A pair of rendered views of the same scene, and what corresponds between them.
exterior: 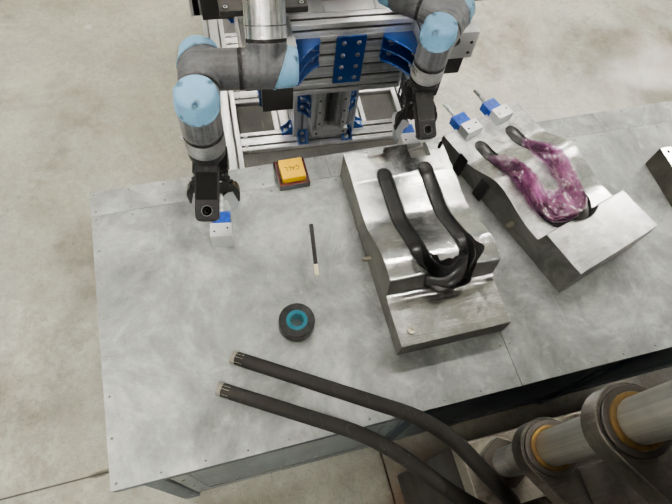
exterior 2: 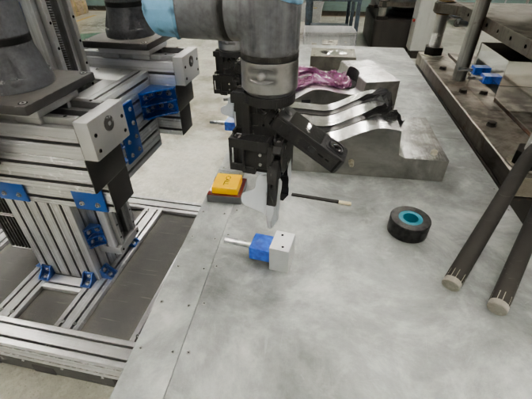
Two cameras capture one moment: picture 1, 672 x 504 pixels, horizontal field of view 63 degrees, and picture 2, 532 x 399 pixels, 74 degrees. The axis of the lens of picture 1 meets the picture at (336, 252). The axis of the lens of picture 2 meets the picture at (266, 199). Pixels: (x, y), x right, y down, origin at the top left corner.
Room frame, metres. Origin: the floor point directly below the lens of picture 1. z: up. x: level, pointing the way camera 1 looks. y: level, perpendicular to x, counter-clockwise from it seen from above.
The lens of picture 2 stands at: (0.37, 0.68, 1.29)
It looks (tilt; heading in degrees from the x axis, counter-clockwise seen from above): 37 degrees down; 302
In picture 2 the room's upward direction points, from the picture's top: straight up
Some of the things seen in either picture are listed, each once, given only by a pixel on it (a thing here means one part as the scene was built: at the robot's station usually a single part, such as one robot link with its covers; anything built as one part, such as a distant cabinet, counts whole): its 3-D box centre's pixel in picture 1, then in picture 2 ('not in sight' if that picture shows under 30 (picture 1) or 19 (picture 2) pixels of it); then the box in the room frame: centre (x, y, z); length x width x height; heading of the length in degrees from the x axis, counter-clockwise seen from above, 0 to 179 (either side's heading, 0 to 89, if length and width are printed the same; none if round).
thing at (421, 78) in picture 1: (426, 70); (231, 41); (0.99, -0.13, 1.07); 0.08 x 0.08 x 0.05
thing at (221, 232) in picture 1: (221, 217); (257, 246); (0.63, 0.29, 0.83); 0.13 x 0.05 x 0.05; 16
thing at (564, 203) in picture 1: (544, 174); (316, 76); (0.89, -0.48, 0.90); 0.26 x 0.18 x 0.08; 41
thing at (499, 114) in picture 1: (488, 105); not in sight; (1.12, -0.34, 0.86); 0.13 x 0.05 x 0.05; 41
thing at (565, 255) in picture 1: (540, 184); (315, 88); (0.89, -0.49, 0.86); 0.50 x 0.26 x 0.11; 41
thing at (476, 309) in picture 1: (422, 234); (343, 128); (0.67, -0.19, 0.87); 0.50 x 0.26 x 0.14; 24
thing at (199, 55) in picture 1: (207, 69); (198, 4); (0.72, 0.29, 1.22); 0.11 x 0.11 x 0.08; 17
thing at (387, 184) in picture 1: (429, 218); (339, 109); (0.68, -0.20, 0.92); 0.35 x 0.16 x 0.09; 24
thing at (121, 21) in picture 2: not in sight; (127, 17); (1.40, -0.14, 1.09); 0.15 x 0.15 x 0.10
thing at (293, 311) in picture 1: (296, 322); (408, 224); (0.41, 0.06, 0.82); 0.08 x 0.08 x 0.04
